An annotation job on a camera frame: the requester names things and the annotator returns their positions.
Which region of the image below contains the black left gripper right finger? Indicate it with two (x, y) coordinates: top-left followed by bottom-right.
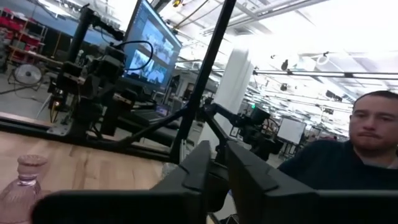
(226, 140), (398, 224)

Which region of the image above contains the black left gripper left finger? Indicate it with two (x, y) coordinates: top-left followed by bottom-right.
(30, 140), (212, 224)

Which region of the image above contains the pink ribbed glass candle holder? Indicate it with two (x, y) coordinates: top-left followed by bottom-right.
(0, 154), (49, 224)

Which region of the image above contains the person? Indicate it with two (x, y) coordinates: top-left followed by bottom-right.
(277, 90), (398, 191)

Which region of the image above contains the white whiteboard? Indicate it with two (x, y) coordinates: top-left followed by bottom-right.
(276, 117), (307, 146)

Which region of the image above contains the open laptop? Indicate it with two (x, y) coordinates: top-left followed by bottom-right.
(132, 104), (172, 123)

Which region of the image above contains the white building pillar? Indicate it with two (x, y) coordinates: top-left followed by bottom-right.
(198, 48), (254, 150)

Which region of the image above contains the large black display monitor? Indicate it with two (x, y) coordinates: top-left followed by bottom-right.
(123, 0), (183, 91)

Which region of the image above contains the white round floor fan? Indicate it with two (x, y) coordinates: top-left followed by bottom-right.
(12, 63), (44, 91)

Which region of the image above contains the red storage rack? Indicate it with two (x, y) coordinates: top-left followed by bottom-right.
(0, 7), (49, 66)

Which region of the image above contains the black rig frame post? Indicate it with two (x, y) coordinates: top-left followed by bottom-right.
(118, 0), (237, 164)

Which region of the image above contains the black table edge rail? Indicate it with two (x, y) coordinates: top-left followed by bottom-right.
(0, 119), (175, 162)

